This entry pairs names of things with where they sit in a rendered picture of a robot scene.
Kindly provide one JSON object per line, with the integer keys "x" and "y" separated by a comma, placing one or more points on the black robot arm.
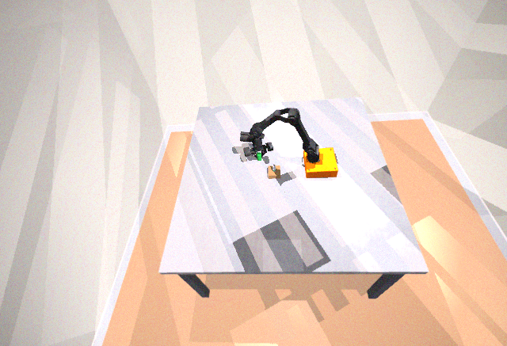
{"x": 255, "y": 135}

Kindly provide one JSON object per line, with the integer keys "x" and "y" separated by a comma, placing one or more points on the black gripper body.
{"x": 257, "y": 148}

